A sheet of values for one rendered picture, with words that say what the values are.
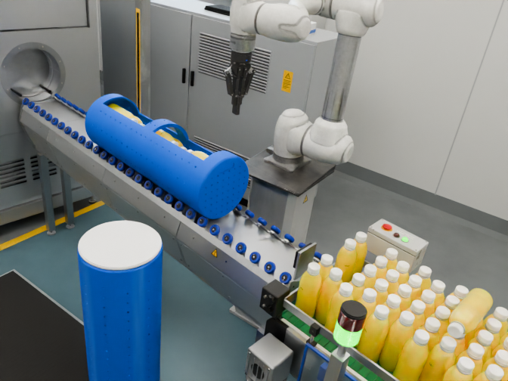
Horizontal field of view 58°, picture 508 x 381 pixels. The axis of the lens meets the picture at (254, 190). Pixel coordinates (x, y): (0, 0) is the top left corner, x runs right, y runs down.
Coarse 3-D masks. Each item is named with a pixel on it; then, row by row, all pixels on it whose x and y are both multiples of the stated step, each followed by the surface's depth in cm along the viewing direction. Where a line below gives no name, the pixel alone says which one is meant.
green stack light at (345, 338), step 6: (336, 324) 114; (336, 330) 113; (342, 330) 111; (336, 336) 114; (342, 336) 112; (348, 336) 111; (354, 336) 111; (342, 342) 113; (348, 342) 112; (354, 342) 113
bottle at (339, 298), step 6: (336, 294) 143; (342, 294) 141; (336, 300) 142; (342, 300) 141; (330, 306) 145; (336, 306) 142; (330, 312) 145; (336, 312) 143; (330, 318) 146; (336, 318) 144; (330, 324) 146; (330, 330) 147
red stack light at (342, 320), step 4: (340, 308) 112; (340, 312) 111; (340, 316) 111; (344, 316) 110; (340, 320) 111; (344, 320) 110; (348, 320) 109; (352, 320) 109; (356, 320) 109; (360, 320) 109; (364, 320) 110; (340, 324) 112; (344, 324) 111; (348, 324) 110; (352, 324) 109; (356, 324) 109; (360, 324) 110; (344, 328) 111; (348, 328) 110; (352, 328) 110; (356, 328) 110; (360, 328) 111; (352, 332) 110; (356, 332) 111
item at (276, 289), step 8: (272, 280) 156; (264, 288) 152; (272, 288) 152; (280, 288) 153; (288, 288) 153; (264, 296) 152; (272, 296) 150; (280, 296) 150; (264, 304) 154; (272, 304) 151; (280, 304) 152; (272, 312) 153; (280, 312) 155
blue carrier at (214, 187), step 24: (120, 96) 231; (96, 120) 221; (120, 120) 212; (144, 120) 240; (168, 120) 211; (120, 144) 210; (144, 144) 199; (168, 144) 193; (192, 144) 218; (144, 168) 201; (168, 168) 189; (192, 168) 182; (216, 168) 179; (240, 168) 191; (168, 192) 201; (192, 192) 181; (216, 192) 186; (240, 192) 198; (216, 216) 192
